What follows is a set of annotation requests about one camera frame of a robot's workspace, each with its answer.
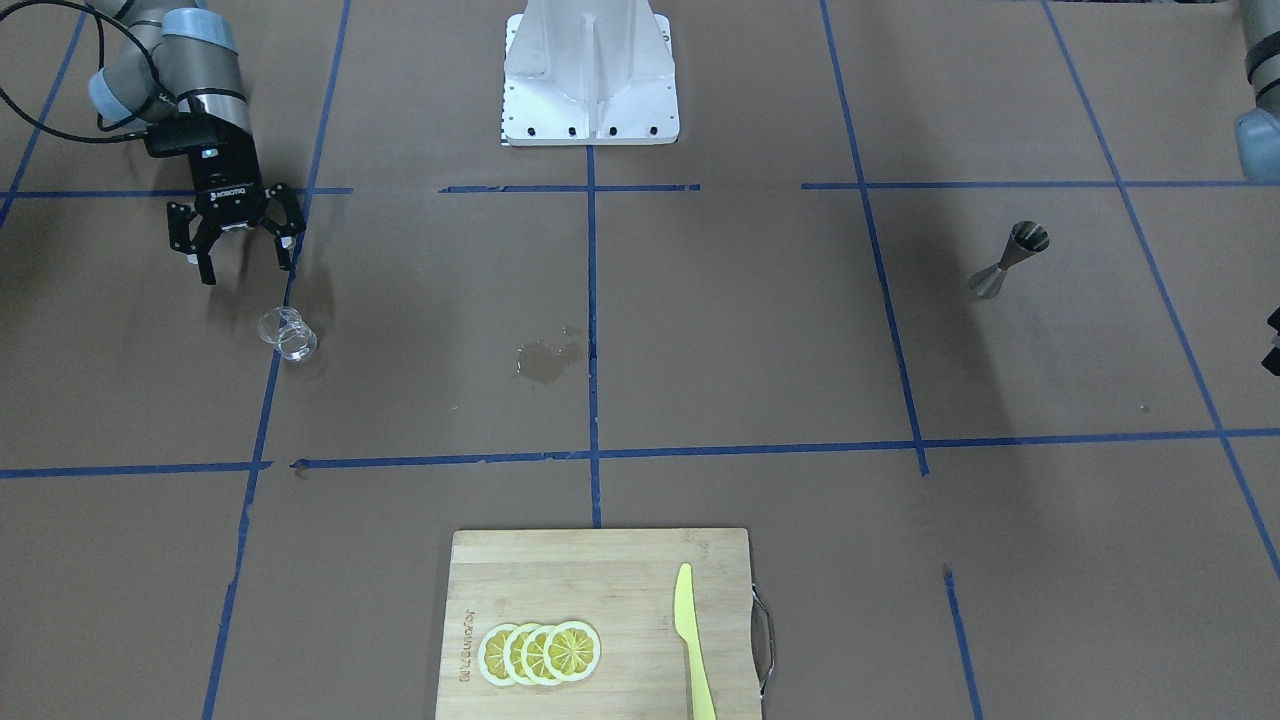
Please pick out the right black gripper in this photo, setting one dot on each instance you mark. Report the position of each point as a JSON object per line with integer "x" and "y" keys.
{"x": 228, "y": 172}

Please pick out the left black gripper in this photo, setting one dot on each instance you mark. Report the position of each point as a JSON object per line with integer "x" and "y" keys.
{"x": 1274, "y": 343}

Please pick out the small clear glass beaker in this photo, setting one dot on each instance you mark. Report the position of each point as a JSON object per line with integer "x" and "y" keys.
{"x": 284, "y": 329}

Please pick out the steel jigger measuring cup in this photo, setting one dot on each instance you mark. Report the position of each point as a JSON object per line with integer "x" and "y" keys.
{"x": 1026, "y": 240}

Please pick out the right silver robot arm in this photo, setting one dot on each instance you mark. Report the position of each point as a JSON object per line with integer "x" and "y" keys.
{"x": 178, "y": 82}

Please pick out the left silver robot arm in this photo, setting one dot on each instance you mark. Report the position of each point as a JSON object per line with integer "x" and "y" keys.
{"x": 1257, "y": 130}

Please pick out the lemon slice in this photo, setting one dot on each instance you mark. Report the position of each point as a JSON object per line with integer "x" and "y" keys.
{"x": 492, "y": 658}
{"x": 533, "y": 659}
{"x": 514, "y": 653}

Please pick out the bamboo cutting board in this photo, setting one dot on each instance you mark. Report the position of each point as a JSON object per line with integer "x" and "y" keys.
{"x": 621, "y": 582}

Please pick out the lemon slice nearest board edge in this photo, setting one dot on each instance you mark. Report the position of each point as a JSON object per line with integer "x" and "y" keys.
{"x": 572, "y": 651}

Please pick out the yellow plastic knife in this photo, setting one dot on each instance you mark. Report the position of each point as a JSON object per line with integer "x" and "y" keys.
{"x": 686, "y": 626}

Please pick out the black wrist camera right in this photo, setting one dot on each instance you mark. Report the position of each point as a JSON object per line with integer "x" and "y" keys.
{"x": 179, "y": 135}

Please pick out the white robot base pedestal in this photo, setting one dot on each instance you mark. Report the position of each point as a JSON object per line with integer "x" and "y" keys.
{"x": 579, "y": 73}

